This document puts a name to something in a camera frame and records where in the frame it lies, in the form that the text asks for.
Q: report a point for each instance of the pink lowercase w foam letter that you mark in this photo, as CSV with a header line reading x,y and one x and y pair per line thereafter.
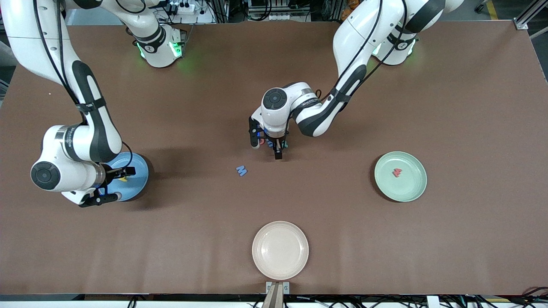
x,y
397,173

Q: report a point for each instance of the white power strip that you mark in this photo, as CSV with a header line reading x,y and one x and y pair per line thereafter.
x,y
184,7

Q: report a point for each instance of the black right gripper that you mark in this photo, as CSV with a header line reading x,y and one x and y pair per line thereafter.
x,y
112,173

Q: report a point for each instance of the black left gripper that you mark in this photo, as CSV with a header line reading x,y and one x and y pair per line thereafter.
x,y
278,147

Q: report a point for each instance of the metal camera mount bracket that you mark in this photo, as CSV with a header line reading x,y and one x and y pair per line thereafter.
x,y
277,295

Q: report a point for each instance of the blue plate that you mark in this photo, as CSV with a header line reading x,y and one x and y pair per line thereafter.
x,y
137,188

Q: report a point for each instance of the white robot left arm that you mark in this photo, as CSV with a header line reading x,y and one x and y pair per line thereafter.
x,y
355,42

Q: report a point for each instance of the blue uppercase M foam letter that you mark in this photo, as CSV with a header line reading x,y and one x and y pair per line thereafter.
x,y
242,171

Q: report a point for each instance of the orange packaged snacks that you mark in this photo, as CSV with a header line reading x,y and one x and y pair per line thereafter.
x,y
349,10

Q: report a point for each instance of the green plate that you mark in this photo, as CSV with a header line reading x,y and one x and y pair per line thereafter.
x,y
406,190

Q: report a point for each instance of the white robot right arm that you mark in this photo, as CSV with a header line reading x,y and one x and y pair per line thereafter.
x,y
25,38

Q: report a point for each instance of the beige plate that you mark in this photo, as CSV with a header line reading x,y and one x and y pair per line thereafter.
x,y
280,252

